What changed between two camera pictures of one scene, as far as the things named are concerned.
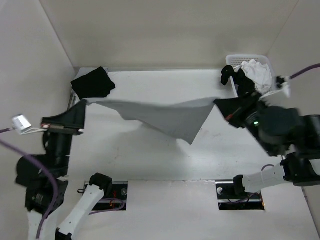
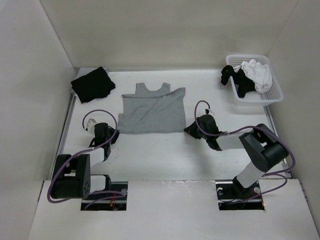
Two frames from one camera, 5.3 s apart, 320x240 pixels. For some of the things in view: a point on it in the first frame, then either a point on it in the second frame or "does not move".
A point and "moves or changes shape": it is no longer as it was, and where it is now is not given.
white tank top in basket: [260, 74] does not move
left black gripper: [74, 118] → [114, 139]
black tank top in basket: [244, 85] does not move
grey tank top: [182, 118] moves or changes shape
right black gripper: [233, 109] → [191, 130]
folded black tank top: [96, 84] does not move
